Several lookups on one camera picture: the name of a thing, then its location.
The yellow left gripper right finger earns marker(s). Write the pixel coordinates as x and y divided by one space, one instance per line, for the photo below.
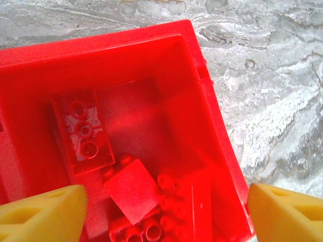
285 219

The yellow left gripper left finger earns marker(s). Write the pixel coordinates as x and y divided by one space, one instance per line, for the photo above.
38 219

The red sloped lego brick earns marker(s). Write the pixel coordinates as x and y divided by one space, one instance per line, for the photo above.
131 189

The long red lego brick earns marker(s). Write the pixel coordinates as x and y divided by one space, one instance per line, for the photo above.
82 129

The red plastic bin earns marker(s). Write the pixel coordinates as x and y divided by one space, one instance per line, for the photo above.
138 63

